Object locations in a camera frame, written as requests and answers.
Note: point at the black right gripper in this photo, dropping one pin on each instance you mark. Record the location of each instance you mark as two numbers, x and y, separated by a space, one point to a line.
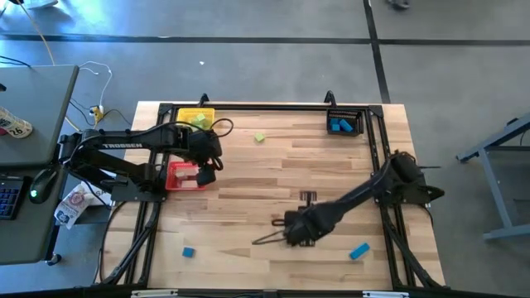
310 225

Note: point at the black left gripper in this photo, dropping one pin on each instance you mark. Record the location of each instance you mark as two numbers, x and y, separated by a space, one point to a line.
203 147

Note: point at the long wooden block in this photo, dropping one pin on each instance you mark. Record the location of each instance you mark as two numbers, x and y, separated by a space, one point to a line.
180 174

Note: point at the green arch block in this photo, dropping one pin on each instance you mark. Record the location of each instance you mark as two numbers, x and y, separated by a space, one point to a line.
195 123

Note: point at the green cube block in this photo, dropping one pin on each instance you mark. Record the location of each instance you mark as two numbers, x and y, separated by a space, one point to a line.
200 117

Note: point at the long blue block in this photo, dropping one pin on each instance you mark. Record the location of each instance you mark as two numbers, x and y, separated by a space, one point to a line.
359 251

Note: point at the short blue cylinder block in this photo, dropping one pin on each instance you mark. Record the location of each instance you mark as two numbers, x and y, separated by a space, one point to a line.
334 126

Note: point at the blue trapezoid block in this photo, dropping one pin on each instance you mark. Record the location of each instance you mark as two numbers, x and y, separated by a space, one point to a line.
346 125

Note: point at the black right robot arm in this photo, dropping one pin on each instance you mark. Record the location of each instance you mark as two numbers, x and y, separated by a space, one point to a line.
360 194

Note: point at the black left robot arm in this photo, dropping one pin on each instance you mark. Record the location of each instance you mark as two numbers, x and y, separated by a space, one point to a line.
124 145

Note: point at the red plastic basket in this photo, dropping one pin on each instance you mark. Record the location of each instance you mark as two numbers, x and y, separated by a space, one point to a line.
176 164

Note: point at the small green block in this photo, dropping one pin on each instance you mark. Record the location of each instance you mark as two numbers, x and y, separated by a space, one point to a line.
259 137

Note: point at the yellow plastic basket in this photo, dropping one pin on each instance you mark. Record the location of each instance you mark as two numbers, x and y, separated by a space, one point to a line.
184 116

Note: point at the blue table clamp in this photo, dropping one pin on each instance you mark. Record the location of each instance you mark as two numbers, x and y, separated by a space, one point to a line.
330 92
203 94

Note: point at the small blue block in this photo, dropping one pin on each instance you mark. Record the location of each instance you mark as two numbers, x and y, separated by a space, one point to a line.
188 252

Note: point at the yellow power strip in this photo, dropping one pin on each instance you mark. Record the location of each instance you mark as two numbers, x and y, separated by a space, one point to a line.
98 111

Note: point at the black plastic basket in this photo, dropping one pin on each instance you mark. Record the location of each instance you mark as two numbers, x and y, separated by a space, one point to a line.
358 124

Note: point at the printed snack packet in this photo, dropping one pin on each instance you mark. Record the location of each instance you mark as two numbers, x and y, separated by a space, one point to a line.
74 205

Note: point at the black computer mouse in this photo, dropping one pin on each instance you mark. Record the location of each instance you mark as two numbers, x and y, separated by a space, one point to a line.
43 186

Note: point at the grey desk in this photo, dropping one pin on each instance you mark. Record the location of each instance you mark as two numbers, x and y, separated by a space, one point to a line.
37 107

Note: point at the white labelled bag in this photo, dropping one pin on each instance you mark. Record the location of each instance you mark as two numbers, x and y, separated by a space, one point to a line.
16 124

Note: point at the black keyboard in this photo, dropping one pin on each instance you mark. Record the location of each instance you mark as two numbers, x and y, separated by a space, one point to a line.
10 198

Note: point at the grey metal table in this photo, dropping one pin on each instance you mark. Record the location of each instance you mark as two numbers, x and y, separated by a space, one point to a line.
494 186

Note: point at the person's foot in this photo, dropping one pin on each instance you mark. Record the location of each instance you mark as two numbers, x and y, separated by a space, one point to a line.
398 3

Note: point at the black aluminium table frame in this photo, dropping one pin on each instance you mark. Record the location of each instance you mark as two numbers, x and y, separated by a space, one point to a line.
269 107

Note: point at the silver aluminium bracket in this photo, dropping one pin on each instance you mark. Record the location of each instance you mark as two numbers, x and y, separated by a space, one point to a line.
153 294
385 294

